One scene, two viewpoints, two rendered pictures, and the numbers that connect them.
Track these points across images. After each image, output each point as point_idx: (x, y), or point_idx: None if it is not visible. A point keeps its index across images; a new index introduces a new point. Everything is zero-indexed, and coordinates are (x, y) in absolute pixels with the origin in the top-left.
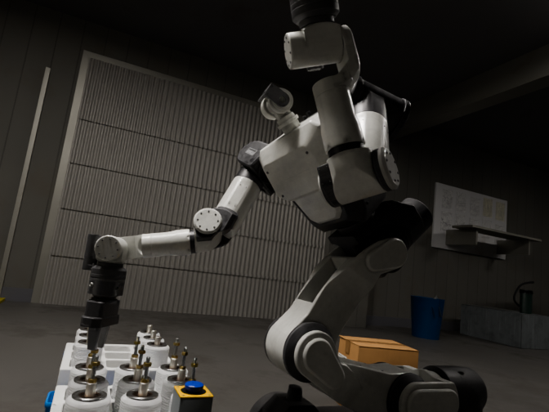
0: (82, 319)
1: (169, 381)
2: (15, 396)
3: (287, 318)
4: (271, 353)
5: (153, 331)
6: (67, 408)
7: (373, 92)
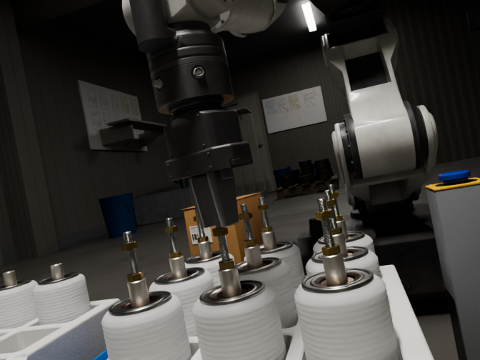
0: (231, 148)
1: (276, 251)
2: None
3: (371, 108)
4: (378, 152)
5: (12, 271)
6: (361, 310)
7: None
